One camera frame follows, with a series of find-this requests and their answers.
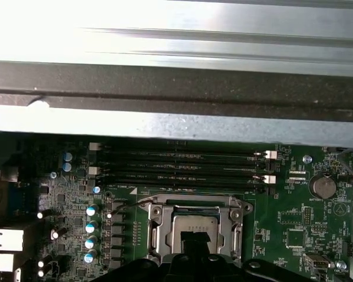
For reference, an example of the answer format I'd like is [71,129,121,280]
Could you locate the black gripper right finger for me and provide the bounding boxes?
[195,231,312,282]

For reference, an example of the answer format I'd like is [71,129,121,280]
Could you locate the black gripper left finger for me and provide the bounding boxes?
[96,231,197,282]

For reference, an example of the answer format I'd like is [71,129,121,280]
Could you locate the metal socket cover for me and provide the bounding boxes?
[148,202,244,265]

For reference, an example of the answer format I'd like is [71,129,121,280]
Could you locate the silver CPU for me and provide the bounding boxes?
[166,205,229,256]

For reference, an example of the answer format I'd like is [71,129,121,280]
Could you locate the CPU socket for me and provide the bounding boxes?
[136,193,255,265]

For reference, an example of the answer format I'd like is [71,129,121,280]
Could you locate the black RAM slot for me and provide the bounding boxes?
[101,154,267,173]
[101,176,267,196]
[88,166,277,185]
[88,142,277,161]

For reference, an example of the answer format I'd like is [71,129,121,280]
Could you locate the green motherboard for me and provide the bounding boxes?
[5,132,353,282]

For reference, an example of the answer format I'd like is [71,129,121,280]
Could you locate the internal USB connector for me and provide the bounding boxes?
[304,254,329,270]

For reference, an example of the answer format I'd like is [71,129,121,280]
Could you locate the round coin battery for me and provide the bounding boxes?
[308,174,337,200]

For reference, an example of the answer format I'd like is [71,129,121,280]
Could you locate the silver rear port housing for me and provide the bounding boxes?
[0,253,15,273]
[0,228,25,252]

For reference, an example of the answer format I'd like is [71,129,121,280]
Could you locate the black PC case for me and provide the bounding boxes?
[0,60,353,282]

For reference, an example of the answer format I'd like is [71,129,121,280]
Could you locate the wire locking lever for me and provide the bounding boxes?
[109,198,154,216]

